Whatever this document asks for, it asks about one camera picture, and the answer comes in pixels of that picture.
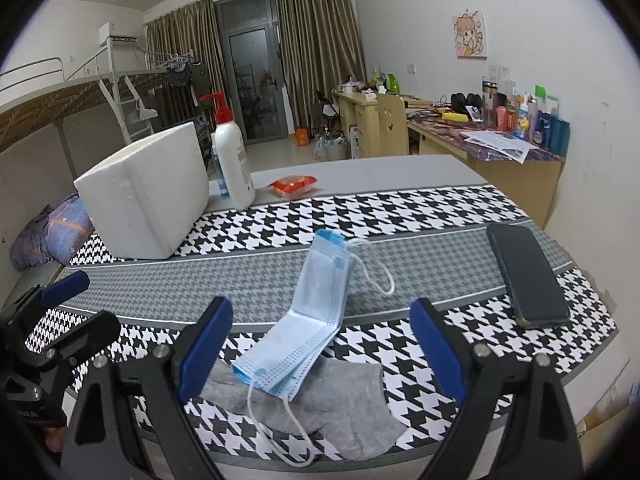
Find white foam box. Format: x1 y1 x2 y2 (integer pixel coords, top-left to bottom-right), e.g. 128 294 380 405
74 121 211 260

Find houndstooth table mat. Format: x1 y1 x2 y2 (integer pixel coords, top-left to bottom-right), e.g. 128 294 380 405
25 184 618 463

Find blue face mask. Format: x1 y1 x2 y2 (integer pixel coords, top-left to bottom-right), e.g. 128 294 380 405
231 228 397 468

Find loft bed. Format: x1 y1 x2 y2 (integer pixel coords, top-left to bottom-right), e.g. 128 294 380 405
0 57 171 161

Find long wooden desk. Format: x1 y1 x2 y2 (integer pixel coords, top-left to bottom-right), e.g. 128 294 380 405
406 110 567 228

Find black bags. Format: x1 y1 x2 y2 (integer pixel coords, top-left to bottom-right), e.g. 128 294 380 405
450 92 485 121

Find grey sock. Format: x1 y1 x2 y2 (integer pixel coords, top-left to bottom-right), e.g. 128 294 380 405
200 355 407 462

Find wide brown curtain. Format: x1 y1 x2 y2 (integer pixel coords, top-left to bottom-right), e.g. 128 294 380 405
275 0 368 133

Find teal blue bottle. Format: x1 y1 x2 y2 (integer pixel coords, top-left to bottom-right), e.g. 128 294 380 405
550 119 571 157

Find black smartphone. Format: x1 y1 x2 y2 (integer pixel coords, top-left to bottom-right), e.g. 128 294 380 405
486 223 572 330

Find glass balcony door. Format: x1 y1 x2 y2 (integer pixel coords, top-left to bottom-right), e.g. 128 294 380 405
215 0 291 141

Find small wooden desk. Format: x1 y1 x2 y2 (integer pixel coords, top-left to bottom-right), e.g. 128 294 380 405
332 89 386 158

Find cartoon wall poster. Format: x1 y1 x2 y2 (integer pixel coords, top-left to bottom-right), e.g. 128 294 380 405
452 9 488 59

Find wooden chair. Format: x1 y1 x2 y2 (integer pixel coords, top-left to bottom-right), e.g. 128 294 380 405
376 92 411 158

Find blue labelled bottle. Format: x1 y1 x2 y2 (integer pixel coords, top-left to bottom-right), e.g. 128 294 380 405
532 112 553 148

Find white bed ladder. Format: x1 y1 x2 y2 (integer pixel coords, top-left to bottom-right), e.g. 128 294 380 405
99 74 156 143

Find white pump bottle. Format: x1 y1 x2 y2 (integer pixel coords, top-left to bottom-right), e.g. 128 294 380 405
199 91 256 211

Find white air conditioner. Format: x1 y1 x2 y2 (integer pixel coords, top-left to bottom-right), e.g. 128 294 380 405
99 22 141 47

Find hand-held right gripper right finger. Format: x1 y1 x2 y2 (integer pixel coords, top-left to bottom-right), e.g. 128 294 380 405
409 297 586 480

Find hanging dark clothes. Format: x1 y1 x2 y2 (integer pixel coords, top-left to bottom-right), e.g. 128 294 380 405
165 57 196 88

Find white paper sheets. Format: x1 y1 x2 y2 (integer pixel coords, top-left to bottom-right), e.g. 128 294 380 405
459 130 540 165

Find clear plastic water bottle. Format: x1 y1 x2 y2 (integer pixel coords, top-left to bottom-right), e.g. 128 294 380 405
211 147 232 199

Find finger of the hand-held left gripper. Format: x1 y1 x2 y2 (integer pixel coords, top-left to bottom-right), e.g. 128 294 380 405
47 310 122 365
14 269 91 327

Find patterned blue cloth bundle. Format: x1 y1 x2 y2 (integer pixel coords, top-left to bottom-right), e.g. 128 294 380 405
10 194 96 271

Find narrow brown curtain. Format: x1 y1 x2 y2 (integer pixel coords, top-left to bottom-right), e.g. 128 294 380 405
145 0 228 126

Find orange snack packet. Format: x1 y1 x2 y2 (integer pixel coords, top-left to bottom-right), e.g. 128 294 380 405
267 175 319 200

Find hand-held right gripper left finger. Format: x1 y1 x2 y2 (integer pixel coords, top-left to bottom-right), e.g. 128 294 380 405
60 296 234 480

